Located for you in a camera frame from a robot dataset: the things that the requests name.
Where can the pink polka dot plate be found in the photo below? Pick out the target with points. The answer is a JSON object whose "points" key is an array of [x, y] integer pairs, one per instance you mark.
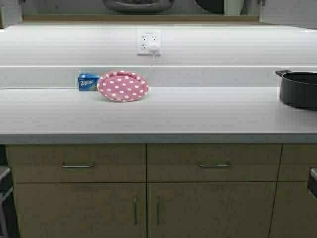
{"points": [[122, 86]]}

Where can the left lower cabinet door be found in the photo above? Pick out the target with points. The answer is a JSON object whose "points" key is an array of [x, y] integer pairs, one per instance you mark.
{"points": [[80, 210]]}

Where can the steel mixing bowl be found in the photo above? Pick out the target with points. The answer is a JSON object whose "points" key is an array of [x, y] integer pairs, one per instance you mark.
{"points": [[138, 6]]}

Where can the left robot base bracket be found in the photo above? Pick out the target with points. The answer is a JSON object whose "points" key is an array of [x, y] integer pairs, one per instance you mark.
{"points": [[7, 213]]}

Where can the black cooking pot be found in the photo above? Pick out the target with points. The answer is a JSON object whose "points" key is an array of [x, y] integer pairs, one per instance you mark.
{"points": [[298, 89]]}

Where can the cabinet door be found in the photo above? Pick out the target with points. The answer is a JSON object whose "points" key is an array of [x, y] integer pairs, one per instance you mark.
{"points": [[211, 209], [80, 210]]}

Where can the blue Ziploc box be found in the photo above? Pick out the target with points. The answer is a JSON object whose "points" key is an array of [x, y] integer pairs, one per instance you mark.
{"points": [[87, 82]]}

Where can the left drawer metal handle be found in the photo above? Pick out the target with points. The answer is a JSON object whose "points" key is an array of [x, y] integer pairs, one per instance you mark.
{"points": [[77, 165]]}

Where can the door handle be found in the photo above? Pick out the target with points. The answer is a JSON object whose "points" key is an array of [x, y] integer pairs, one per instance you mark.
{"points": [[157, 201], [135, 201]]}

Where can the right drawer metal handle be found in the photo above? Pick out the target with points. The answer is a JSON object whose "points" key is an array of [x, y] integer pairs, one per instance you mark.
{"points": [[214, 165]]}

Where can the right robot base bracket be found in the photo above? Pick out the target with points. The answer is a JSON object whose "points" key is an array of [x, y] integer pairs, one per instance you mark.
{"points": [[312, 182]]}

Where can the far right wooden cabinet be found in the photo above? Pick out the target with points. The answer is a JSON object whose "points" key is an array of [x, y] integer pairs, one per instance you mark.
{"points": [[295, 208]]}

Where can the right lower door handle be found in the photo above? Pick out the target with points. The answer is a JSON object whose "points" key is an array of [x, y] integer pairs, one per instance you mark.
{"points": [[157, 201]]}

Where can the white wall outlet plate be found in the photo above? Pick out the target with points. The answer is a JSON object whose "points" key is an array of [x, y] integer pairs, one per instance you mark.
{"points": [[145, 37]]}

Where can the white power adapter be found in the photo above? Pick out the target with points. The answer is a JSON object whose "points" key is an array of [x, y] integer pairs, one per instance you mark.
{"points": [[154, 48]]}

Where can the drawer metal handle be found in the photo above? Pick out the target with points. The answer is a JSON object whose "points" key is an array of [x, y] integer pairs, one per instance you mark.
{"points": [[214, 165], [77, 165]]}

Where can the right wooden drawer front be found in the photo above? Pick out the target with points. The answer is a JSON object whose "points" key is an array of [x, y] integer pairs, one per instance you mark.
{"points": [[179, 162]]}

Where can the left wooden drawer front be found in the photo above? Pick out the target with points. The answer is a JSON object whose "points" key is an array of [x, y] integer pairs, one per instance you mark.
{"points": [[109, 163]]}

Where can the wooden drawer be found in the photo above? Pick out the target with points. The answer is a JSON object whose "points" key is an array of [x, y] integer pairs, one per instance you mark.
{"points": [[109, 163], [179, 162]]}

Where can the left lower door handle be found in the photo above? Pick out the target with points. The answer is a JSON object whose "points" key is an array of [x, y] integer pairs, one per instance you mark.
{"points": [[135, 201]]}

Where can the right lower cabinet door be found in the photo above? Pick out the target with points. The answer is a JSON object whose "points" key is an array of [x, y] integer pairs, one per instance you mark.
{"points": [[211, 209]]}

